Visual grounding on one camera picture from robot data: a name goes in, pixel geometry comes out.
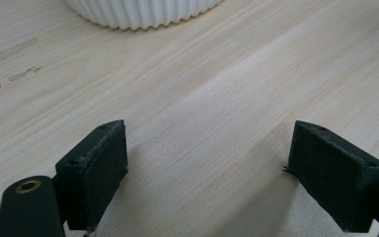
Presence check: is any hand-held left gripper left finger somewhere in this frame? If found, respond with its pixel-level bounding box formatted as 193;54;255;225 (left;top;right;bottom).
54;118;129;233

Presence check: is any white ribbed bowl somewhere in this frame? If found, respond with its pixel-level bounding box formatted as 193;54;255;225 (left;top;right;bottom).
64;0;225;31

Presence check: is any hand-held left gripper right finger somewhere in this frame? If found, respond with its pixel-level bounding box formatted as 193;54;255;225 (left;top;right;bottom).
282;119;379;234

